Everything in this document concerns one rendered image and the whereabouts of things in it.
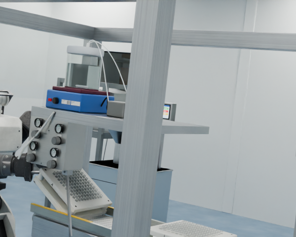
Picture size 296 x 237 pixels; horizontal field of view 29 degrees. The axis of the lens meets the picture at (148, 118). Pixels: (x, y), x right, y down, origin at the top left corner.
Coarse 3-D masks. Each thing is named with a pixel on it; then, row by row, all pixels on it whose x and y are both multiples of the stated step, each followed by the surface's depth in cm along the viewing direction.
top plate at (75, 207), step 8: (40, 168) 238; (48, 168) 241; (48, 176) 236; (88, 176) 255; (56, 184) 235; (56, 192) 233; (64, 192) 233; (64, 200) 231; (72, 200) 232; (88, 200) 239; (96, 200) 242; (104, 200) 246; (72, 208) 229; (80, 208) 231; (88, 208) 235; (96, 208) 241
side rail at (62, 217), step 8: (32, 208) 240; (40, 208) 237; (48, 216) 234; (56, 216) 231; (64, 216) 228; (72, 224) 225; (80, 224) 223; (88, 224) 220; (96, 224) 218; (96, 232) 218; (104, 232) 215
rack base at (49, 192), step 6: (36, 180) 240; (42, 180) 240; (42, 186) 238; (48, 186) 239; (48, 192) 236; (54, 192) 238; (48, 198) 236; (54, 198) 234; (60, 198) 237; (54, 204) 234; (60, 204) 233; (60, 210) 232; (66, 210) 232; (90, 210) 242; (96, 210) 245; (102, 210) 248; (78, 216) 234; (84, 216) 238; (90, 216) 242
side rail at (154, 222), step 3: (108, 207) 250; (108, 210) 250; (111, 210) 249; (105, 213) 251; (108, 213) 250; (111, 213) 249; (153, 219) 237; (153, 222) 235; (156, 222) 234; (159, 222) 233; (162, 222) 233; (153, 225) 235
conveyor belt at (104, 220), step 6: (42, 216) 238; (96, 216) 246; (102, 216) 248; (108, 216) 249; (60, 222) 232; (96, 222) 236; (102, 222) 237; (108, 222) 238; (78, 228) 226; (96, 234) 220
